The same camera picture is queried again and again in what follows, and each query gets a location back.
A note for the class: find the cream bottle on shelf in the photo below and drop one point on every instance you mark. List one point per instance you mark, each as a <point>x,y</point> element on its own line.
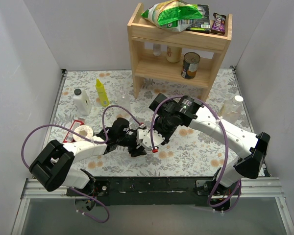
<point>173,54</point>

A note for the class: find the black can with foil lid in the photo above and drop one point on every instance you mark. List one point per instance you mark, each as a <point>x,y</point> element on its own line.
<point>83,130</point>

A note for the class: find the dark chocolate bar pack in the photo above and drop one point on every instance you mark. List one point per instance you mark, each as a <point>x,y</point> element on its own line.
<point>218,26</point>

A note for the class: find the clear square juice bottle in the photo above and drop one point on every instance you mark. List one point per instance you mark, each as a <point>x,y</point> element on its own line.
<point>230,112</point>

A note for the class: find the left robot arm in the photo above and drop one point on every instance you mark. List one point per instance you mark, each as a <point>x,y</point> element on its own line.
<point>53,166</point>

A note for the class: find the black green box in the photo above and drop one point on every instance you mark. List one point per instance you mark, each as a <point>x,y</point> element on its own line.
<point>201,25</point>

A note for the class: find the red flat box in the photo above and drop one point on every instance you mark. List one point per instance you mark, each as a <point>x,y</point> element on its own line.
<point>69,136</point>

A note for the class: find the white bottle black cap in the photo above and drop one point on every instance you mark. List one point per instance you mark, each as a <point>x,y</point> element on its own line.
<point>82,101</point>

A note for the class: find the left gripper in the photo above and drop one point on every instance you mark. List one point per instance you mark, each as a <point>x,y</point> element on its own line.
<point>133,146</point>

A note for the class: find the tin can on shelf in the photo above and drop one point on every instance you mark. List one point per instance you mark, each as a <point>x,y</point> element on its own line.
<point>190,65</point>

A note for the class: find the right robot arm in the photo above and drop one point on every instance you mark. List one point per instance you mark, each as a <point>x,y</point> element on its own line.
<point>251,148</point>

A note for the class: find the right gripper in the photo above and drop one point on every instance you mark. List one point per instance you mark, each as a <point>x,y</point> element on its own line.
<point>162,132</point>

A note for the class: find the green chip bag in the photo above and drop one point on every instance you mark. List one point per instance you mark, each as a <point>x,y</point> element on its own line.
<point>173,15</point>

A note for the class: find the small clear bottle on shelf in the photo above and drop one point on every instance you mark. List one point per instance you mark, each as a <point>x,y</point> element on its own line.
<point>156,49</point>

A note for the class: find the yellow squeeze bottle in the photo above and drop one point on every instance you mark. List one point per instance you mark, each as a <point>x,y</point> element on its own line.
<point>102,93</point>

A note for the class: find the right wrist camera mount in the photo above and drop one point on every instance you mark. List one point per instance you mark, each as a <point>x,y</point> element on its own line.
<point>151,144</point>

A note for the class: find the clear round bottle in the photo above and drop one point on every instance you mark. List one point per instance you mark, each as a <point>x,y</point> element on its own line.
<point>123,99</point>

